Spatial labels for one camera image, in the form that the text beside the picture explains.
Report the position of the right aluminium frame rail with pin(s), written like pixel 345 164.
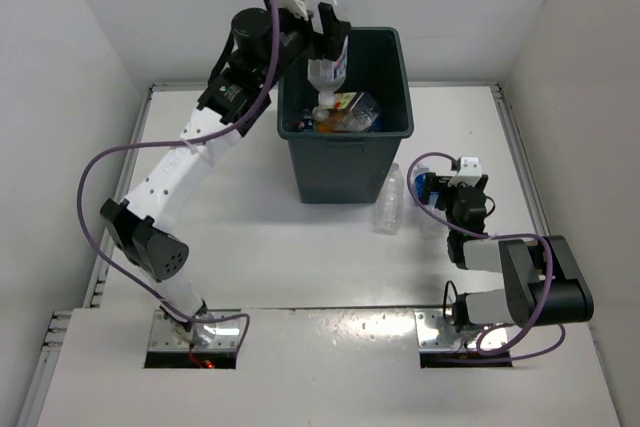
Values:
pixel 535 208

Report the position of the aluminium frame rail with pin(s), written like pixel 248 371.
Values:
pixel 535 208
pixel 200 86
pixel 60 319

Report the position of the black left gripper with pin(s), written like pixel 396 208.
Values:
pixel 322 46

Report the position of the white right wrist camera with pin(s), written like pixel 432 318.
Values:
pixel 467 172

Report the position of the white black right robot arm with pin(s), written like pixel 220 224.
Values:
pixel 530 276

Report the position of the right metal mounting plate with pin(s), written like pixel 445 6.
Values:
pixel 435 335

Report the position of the metal mounting plate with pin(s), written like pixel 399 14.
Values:
pixel 435 335
pixel 222 336

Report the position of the dark green plastic bin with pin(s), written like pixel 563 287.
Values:
pixel 336 168

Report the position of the left aluminium frame rail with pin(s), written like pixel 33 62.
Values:
pixel 60 319

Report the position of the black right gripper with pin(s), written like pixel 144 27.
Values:
pixel 433 183

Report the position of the orange juice bottle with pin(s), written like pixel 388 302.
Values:
pixel 330 125

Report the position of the clear bottle red blue label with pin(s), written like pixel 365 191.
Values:
pixel 327 76

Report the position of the apple label clear bottle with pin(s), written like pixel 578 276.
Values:
pixel 359 112

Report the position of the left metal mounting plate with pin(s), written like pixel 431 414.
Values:
pixel 222 336

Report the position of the back aluminium frame rail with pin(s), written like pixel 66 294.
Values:
pixel 200 86

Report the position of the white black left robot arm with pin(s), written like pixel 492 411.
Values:
pixel 263 43

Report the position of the clear ribbed bottle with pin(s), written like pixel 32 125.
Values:
pixel 390 203

